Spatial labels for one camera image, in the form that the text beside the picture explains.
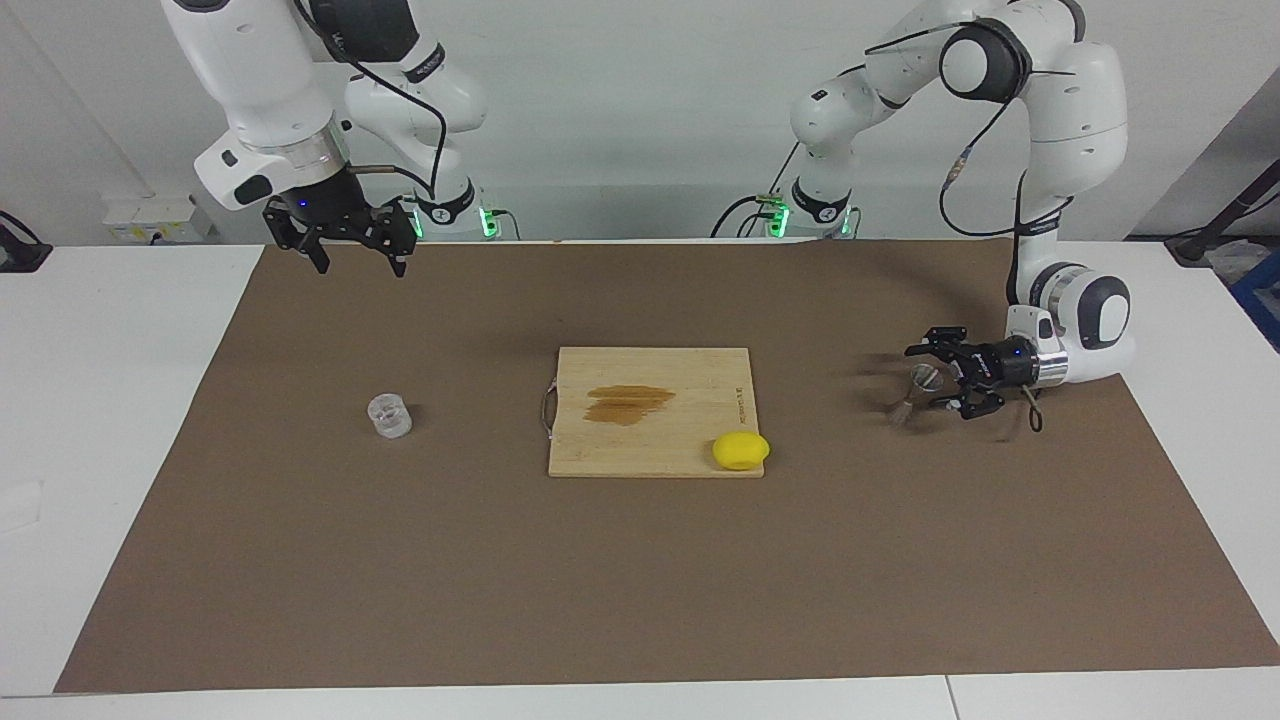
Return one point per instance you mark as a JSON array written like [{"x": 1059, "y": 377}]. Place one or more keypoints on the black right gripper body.
[{"x": 340, "y": 215}]

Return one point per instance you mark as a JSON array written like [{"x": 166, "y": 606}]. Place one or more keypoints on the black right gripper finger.
[
  {"x": 398, "y": 258},
  {"x": 319, "y": 255}
]

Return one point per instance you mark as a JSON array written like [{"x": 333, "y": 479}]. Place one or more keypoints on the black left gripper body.
[{"x": 1000, "y": 365}]

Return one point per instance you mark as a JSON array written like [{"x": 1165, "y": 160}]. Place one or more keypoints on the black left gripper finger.
[
  {"x": 975, "y": 405},
  {"x": 945, "y": 340}
]

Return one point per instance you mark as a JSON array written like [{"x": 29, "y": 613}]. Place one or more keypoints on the metal double jigger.
[{"x": 908, "y": 405}]

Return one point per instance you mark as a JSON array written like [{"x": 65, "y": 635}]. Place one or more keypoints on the small clear glass cup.
[{"x": 389, "y": 417}]

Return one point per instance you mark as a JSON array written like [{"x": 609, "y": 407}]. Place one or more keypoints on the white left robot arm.
[{"x": 1075, "y": 120}]

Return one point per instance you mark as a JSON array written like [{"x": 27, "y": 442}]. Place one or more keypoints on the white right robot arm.
[{"x": 260, "y": 80}]

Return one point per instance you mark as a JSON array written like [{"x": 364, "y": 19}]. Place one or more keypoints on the black stand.
[{"x": 1190, "y": 250}]

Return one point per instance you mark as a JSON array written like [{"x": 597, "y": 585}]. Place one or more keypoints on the yellow lemon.
[{"x": 740, "y": 451}]

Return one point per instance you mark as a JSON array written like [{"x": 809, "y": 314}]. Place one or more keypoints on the wooden cutting board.
[{"x": 690, "y": 400}]

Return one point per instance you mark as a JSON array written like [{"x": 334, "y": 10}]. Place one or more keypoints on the blue crate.
[{"x": 1262, "y": 300}]

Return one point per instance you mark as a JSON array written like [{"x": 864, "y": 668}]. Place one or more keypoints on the brown table mat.
[{"x": 400, "y": 560}]

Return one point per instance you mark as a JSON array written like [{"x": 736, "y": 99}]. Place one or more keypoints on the white paper label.
[{"x": 20, "y": 505}]

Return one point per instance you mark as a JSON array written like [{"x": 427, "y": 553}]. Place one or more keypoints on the white wall socket box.
[{"x": 150, "y": 215}]

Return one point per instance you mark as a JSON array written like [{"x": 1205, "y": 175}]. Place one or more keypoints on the black clamp mount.
[{"x": 20, "y": 255}]

